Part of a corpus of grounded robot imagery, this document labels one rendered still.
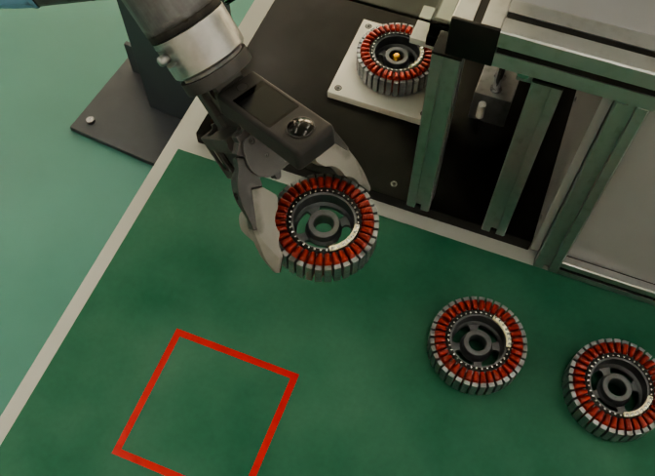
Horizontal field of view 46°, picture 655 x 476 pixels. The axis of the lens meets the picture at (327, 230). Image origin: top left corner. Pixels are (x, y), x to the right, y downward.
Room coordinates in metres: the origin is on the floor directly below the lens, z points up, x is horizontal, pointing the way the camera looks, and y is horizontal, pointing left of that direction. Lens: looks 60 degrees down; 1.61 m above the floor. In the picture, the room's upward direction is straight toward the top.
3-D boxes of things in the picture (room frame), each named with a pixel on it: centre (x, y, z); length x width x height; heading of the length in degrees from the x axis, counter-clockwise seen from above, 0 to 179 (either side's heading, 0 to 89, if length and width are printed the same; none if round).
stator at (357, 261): (0.40, 0.00, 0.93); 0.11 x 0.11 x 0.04
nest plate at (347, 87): (0.74, -0.10, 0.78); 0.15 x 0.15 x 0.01; 69
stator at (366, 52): (0.74, -0.10, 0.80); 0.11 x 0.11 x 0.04
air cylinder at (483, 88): (0.69, -0.23, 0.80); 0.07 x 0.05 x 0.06; 159
